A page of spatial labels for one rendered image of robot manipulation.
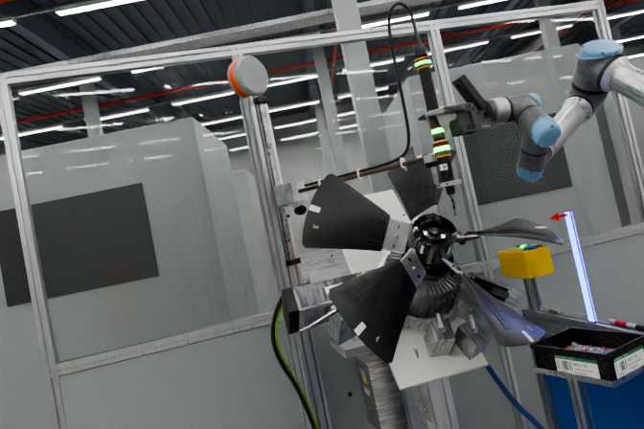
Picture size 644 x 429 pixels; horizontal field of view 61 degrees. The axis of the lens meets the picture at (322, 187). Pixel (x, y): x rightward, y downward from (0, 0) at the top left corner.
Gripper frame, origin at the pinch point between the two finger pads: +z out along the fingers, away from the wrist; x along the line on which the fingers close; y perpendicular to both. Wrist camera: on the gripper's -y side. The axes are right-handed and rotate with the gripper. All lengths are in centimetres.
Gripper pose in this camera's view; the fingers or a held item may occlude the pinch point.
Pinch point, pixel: (425, 114)
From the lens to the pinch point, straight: 155.8
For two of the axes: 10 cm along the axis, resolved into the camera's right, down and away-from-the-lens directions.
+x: -2.2, 1.0, 9.7
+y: 1.9, 9.8, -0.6
